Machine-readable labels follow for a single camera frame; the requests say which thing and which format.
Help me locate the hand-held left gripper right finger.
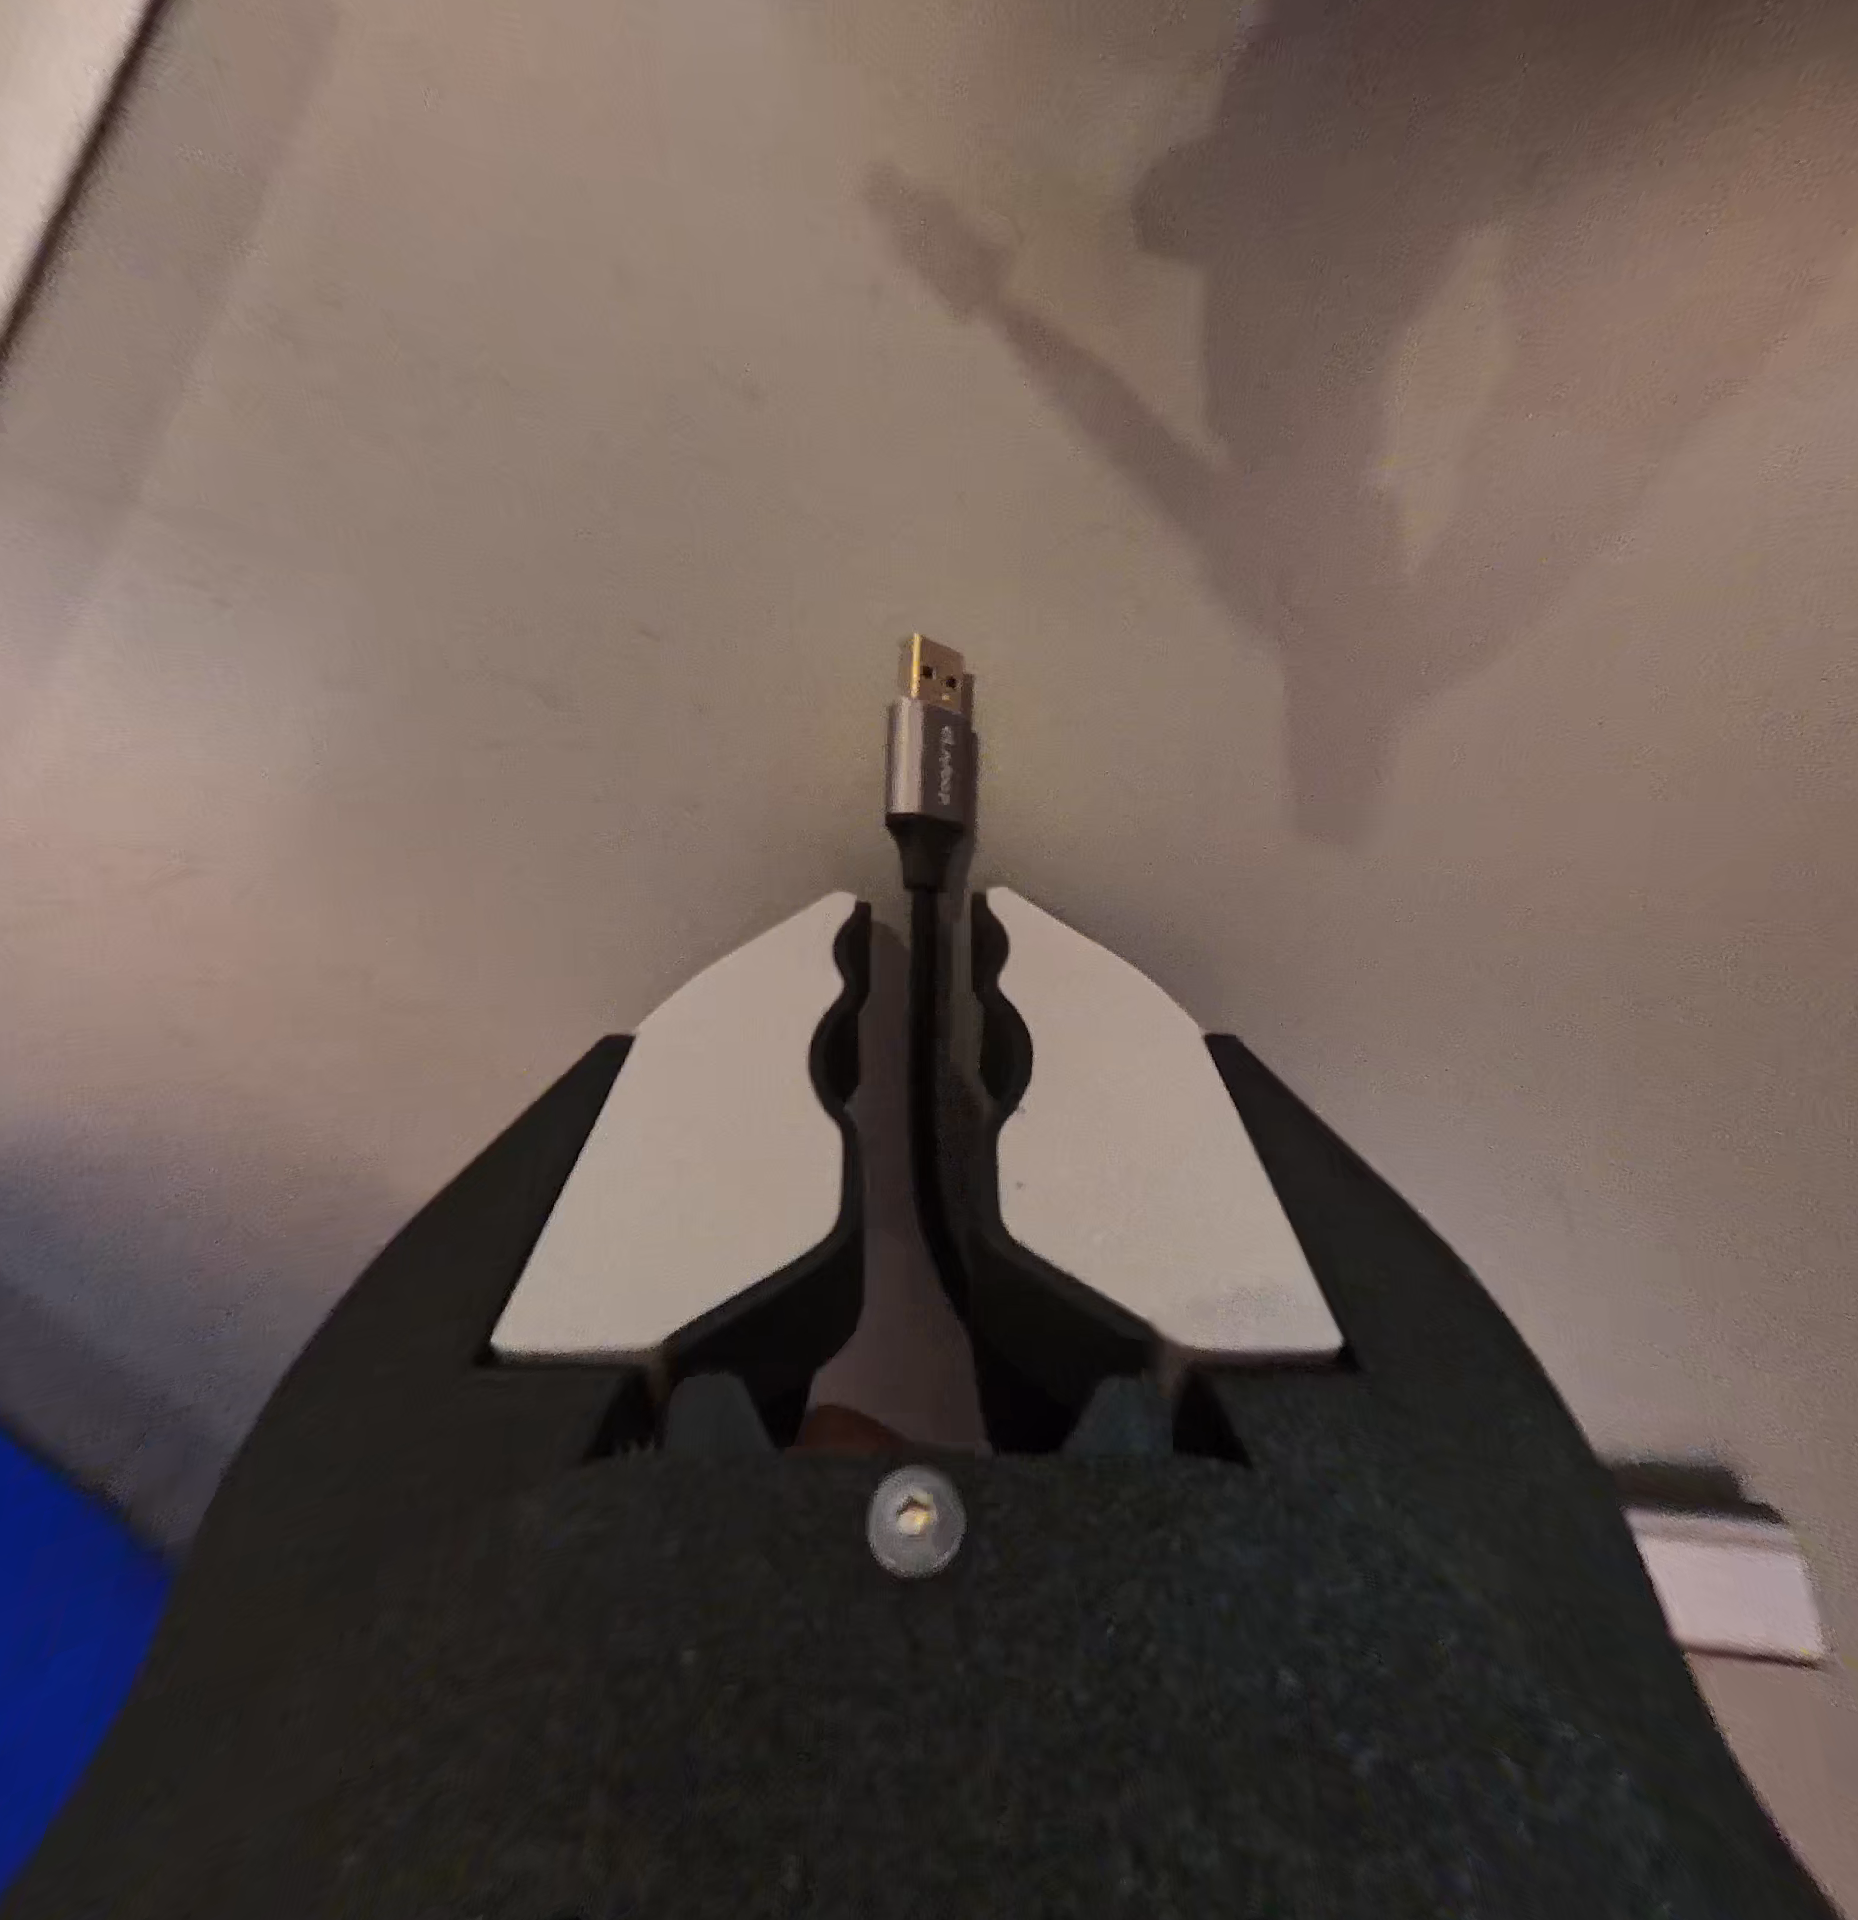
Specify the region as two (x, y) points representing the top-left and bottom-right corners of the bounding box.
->
(968, 886), (1351, 1455)

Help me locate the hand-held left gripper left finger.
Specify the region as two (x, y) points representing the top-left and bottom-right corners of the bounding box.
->
(486, 890), (875, 1449)

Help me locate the black cable with grey plugs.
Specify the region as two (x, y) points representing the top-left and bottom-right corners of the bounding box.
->
(876, 633), (991, 1354)

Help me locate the blue plastic bin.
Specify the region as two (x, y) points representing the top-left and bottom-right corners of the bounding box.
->
(0, 1388), (175, 1920)

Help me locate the person's left hand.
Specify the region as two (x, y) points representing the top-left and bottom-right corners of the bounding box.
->
(804, 1307), (979, 1455)

